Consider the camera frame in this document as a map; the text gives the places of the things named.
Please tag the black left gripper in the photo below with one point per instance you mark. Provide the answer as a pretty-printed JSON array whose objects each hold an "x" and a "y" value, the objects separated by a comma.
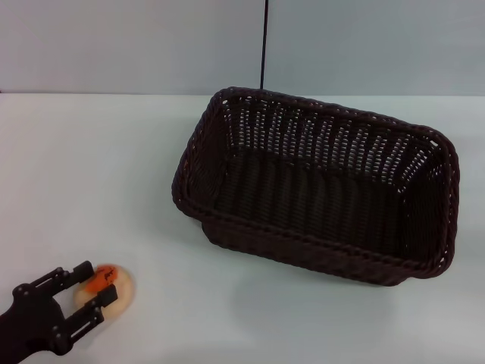
[{"x": 30, "y": 318}]

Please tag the cream bun with orange top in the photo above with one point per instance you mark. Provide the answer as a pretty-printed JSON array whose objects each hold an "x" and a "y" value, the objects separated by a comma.
[{"x": 124, "y": 289}]

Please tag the dark brown woven basket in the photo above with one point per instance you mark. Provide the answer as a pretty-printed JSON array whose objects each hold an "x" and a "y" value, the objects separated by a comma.
[{"x": 310, "y": 201}]

